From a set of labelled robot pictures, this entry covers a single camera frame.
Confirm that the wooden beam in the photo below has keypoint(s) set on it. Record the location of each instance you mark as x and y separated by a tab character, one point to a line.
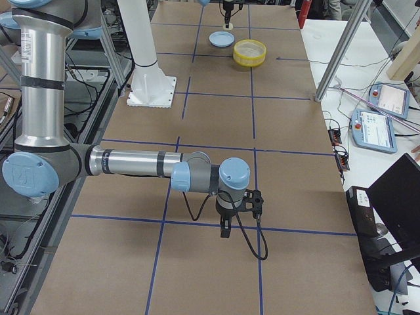
407	58

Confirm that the white camera stand base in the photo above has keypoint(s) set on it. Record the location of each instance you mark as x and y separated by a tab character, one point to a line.
150	87

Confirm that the far teach pendant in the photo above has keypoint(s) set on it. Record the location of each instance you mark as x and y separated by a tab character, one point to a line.
390	98

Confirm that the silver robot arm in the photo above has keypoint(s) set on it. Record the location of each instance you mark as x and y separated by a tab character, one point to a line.
206	2
44	160

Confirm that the right black usb hub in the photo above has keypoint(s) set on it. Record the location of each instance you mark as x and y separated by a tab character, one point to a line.
342	162

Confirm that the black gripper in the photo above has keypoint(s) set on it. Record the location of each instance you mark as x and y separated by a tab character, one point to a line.
224	211
227	6

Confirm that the near teach pendant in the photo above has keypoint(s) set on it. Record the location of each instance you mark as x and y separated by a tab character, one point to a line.
373	131

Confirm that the light blue plate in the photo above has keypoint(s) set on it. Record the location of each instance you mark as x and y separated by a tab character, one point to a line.
221	39

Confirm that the white steamed bun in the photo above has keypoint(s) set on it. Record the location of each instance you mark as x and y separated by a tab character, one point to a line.
228	26

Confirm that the teach pendant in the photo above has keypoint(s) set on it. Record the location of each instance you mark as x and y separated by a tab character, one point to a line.
373	131
390	98

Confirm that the left black usb hub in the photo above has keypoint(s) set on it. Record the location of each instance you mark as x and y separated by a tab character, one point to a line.
335	136

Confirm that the black usb hub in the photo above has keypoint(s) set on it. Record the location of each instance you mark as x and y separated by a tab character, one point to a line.
342	162
335	136

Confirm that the yellow round steamer basket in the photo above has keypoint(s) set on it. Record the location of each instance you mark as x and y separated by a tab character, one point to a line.
249	53

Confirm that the aluminium frame post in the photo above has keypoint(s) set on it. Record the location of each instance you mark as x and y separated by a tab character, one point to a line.
345	40

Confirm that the red cylinder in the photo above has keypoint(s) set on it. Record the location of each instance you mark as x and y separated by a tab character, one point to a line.
303	13

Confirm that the black laptop on stand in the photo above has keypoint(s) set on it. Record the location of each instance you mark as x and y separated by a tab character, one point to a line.
386	220

